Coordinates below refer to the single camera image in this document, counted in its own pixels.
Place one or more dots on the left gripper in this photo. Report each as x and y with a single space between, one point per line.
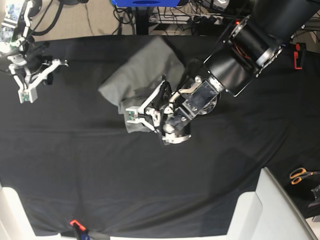
170 113

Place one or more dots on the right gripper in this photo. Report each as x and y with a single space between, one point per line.
31 66

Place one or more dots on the grey T-shirt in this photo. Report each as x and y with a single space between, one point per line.
132 83

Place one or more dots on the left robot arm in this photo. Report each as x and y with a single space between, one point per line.
253 44

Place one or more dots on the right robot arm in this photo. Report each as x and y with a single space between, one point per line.
15 30

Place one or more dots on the black table cloth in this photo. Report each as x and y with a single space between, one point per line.
68 154

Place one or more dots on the blue stand base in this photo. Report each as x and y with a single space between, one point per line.
145 3

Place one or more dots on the white bin left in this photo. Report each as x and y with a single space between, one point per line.
14 223

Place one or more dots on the white bin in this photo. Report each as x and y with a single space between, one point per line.
14 223
268 213

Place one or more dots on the red blue front clamp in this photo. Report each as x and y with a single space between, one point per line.
80 231

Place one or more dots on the red black clamp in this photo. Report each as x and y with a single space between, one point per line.
299 55

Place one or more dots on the white bin right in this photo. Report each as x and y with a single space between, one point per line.
268 213

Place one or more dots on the black metal object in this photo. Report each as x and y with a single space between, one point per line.
316 193

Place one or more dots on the orange handled scissors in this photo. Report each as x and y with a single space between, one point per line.
300 174

